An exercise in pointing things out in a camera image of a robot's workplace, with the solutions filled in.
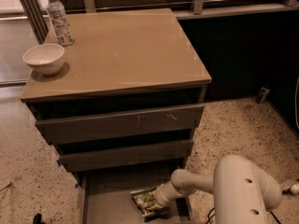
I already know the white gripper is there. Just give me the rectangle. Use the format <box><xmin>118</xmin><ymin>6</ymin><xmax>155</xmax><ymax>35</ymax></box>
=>
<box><xmin>144</xmin><ymin>181</ymin><xmax>183</xmax><ymax>210</ymax></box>

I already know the green jalapeno chip bag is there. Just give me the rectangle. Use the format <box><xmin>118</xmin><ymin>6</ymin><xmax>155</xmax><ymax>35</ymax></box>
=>
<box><xmin>130</xmin><ymin>189</ymin><xmax>169</xmax><ymax>219</ymax></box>

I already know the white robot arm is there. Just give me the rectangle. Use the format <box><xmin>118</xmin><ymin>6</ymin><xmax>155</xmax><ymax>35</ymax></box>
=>
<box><xmin>143</xmin><ymin>155</ymin><xmax>282</xmax><ymax>224</ymax></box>

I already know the open bottom grey drawer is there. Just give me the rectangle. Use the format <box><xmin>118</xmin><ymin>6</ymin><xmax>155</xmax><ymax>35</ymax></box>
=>
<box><xmin>82</xmin><ymin>161</ymin><xmax>195</xmax><ymax>224</ymax></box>

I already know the middle grey drawer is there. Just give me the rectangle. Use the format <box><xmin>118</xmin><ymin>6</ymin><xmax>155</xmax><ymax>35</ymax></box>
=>
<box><xmin>60</xmin><ymin>139</ymin><xmax>193</xmax><ymax>173</ymax></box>

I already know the brown drawer cabinet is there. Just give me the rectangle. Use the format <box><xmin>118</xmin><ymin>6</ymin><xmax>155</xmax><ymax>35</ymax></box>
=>
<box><xmin>21</xmin><ymin>9</ymin><xmax>211</xmax><ymax>159</ymax></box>

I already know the top grey drawer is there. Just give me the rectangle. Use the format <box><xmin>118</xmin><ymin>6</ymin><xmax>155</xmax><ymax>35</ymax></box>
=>
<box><xmin>36</xmin><ymin>105</ymin><xmax>204</xmax><ymax>144</ymax></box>

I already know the black object at floor edge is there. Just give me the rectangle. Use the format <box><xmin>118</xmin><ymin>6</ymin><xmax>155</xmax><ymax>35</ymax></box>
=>
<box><xmin>33</xmin><ymin>214</ymin><xmax>42</xmax><ymax>224</ymax></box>

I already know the white power strip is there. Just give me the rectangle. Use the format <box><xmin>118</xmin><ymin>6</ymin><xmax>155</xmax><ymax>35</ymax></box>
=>
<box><xmin>282</xmin><ymin>179</ymin><xmax>299</xmax><ymax>195</ymax></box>

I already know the small black device on floor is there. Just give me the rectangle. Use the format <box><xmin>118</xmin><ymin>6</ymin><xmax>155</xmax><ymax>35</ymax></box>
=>
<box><xmin>255</xmin><ymin>87</ymin><xmax>270</xmax><ymax>104</ymax></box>

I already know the white ceramic bowl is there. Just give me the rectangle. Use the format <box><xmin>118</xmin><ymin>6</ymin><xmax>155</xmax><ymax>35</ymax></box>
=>
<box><xmin>22</xmin><ymin>43</ymin><xmax>64</xmax><ymax>76</ymax></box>

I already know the clear plastic water bottle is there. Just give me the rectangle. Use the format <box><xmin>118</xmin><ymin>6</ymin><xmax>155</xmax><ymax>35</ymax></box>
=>
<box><xmin>46</xmin><ymin>0</ymin><xmax>74</xmax><ymax>47</ymax></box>

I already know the black cable on floor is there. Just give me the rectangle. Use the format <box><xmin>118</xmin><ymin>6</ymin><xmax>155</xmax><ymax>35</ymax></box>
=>
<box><xmin>205</xmin><ymin>207</ymin><xmax>283</xmax><ymax>224</ymax></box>

